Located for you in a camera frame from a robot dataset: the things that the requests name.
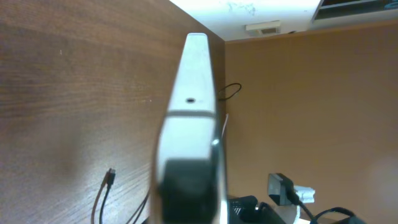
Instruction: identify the black USB charging cable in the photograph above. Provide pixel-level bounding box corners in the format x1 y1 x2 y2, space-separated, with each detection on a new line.
90 82 243 224

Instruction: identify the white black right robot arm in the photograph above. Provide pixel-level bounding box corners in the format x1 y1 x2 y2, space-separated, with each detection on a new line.
228 195 365 224

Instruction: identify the white wall vent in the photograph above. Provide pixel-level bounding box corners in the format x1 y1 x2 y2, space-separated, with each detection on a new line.
245 21 281 35

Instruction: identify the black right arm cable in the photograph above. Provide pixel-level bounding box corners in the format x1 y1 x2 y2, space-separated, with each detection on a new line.
289 189 358 224

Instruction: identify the white power strip cord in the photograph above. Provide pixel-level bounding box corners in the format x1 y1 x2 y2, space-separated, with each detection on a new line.
220 113 229 139

